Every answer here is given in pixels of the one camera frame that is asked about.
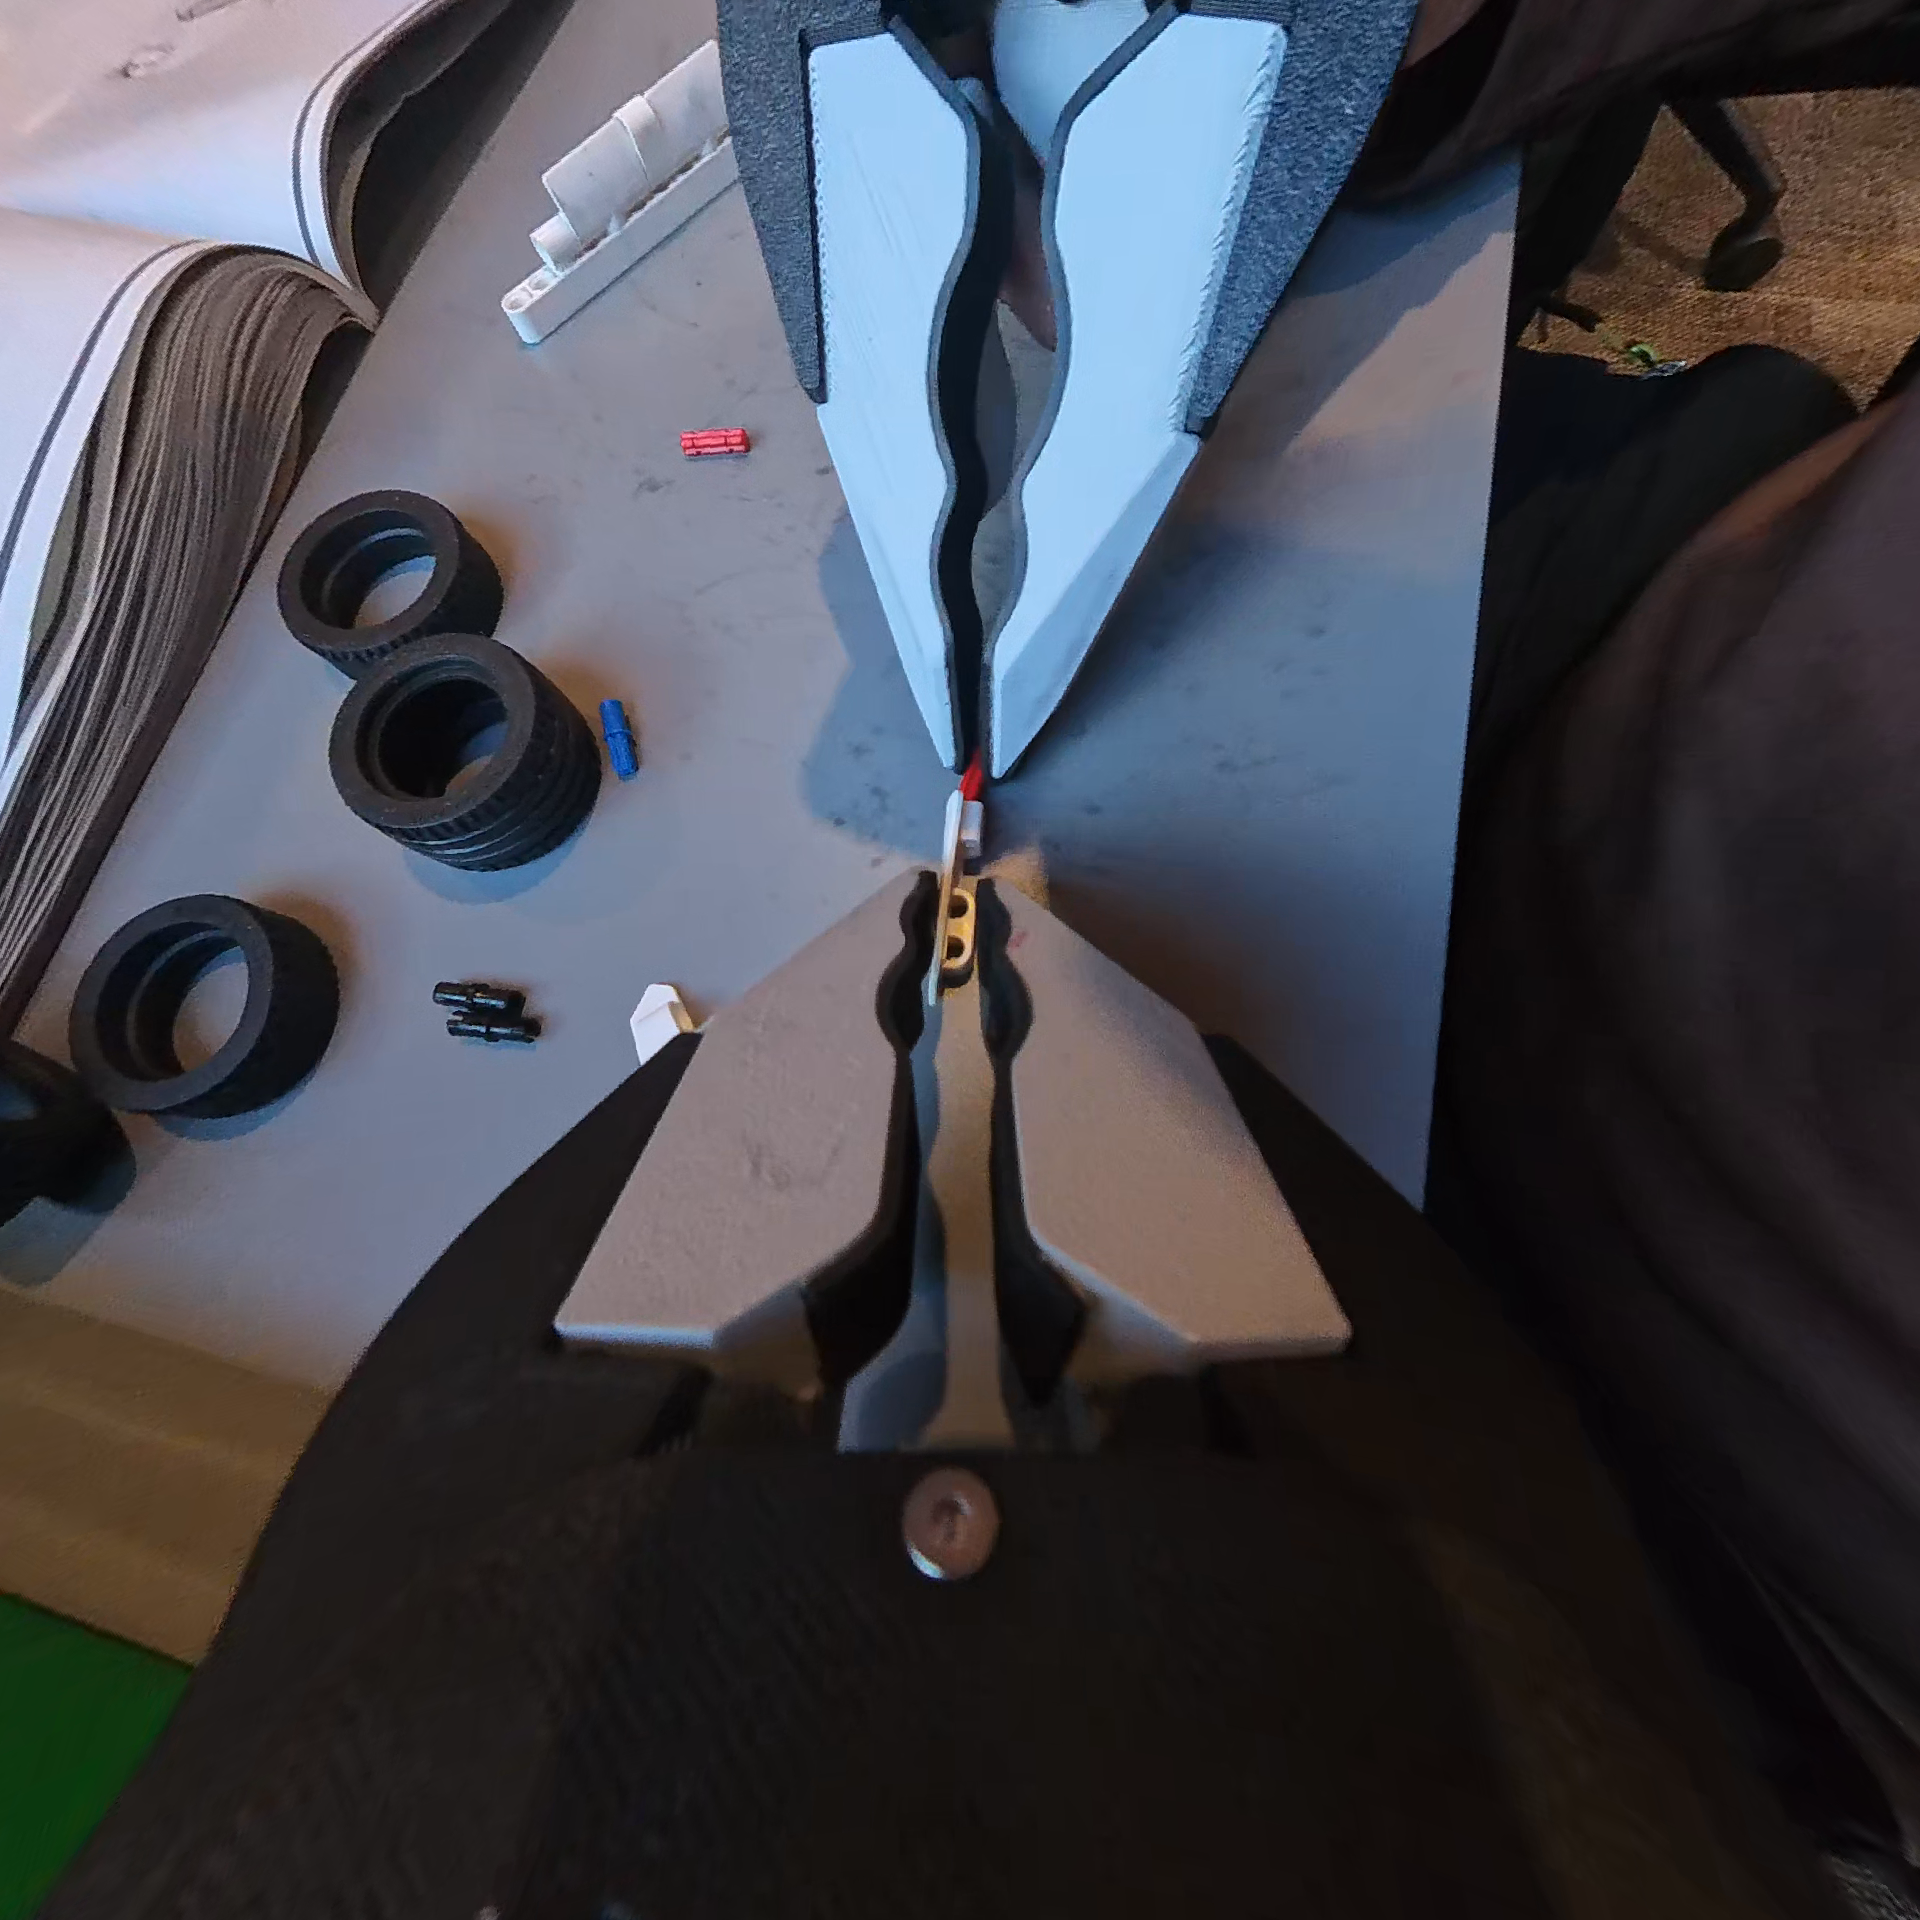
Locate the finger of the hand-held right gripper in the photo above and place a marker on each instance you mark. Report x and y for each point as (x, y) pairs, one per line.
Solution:
(1155, 300)
(886, 300)

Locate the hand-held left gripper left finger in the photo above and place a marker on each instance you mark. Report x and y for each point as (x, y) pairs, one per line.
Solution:
(750, 1185)

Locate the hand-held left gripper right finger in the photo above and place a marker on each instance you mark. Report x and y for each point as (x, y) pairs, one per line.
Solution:
(1171, 1185)

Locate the white stepped brick assembly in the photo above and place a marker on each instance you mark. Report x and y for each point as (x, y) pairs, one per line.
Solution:
(629, 224)

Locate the white toy brick piece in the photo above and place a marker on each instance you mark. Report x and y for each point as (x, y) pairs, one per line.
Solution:
(662, 1020)
(967, 828)

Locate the green plastic bin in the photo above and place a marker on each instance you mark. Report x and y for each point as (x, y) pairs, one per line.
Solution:
(76, 1771)

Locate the grey desk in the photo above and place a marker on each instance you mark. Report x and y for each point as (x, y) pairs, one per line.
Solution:
(1276, 676)

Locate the black toy pin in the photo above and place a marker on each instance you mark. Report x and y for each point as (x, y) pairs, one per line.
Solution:
(492, 1029)
(482, 993)

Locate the black rubber toy tire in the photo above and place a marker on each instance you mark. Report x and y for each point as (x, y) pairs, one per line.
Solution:
(524, 825)
(61, 1156)
(294, 1020)
(465, 585)

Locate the black office chair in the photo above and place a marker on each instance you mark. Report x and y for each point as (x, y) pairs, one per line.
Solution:
(1740, 224)

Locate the blue toy pin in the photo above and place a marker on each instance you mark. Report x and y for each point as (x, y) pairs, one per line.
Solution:
(619, 739)

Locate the person's torso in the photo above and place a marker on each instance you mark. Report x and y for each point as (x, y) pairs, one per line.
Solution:
(1724, 1049)

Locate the open instruction book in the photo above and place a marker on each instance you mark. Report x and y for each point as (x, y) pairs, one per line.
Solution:
(90, 91)

